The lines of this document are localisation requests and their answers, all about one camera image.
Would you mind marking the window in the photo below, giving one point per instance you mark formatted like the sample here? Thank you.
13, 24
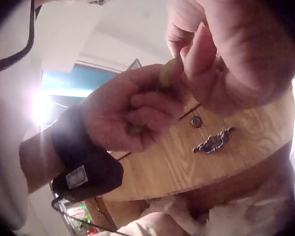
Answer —
71, 83

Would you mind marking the round metal keyhole plate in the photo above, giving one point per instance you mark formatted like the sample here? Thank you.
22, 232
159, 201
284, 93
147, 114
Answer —
196, 121

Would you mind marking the black wrist band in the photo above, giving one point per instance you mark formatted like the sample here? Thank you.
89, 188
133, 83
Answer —
88, 157

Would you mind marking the person's body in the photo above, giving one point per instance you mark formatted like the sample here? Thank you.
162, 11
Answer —
7, 103

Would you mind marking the person's right hand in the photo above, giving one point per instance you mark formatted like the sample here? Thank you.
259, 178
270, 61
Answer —
248, 54

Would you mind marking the person's left hand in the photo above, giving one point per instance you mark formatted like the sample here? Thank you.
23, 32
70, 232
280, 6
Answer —
113, 108

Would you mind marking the yellow-green fruit piece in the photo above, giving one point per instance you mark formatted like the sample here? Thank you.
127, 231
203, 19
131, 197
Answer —
168, 72

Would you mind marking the light wooden drawer cabinet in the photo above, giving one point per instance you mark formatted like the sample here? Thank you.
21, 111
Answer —
186, 162

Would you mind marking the person's legs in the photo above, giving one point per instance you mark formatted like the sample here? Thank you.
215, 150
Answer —
236, 221

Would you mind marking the person's left fingers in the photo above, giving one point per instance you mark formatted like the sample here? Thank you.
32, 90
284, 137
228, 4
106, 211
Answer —
152, 105

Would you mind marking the person's right fingers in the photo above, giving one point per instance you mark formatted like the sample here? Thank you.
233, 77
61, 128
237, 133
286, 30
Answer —
199, 56

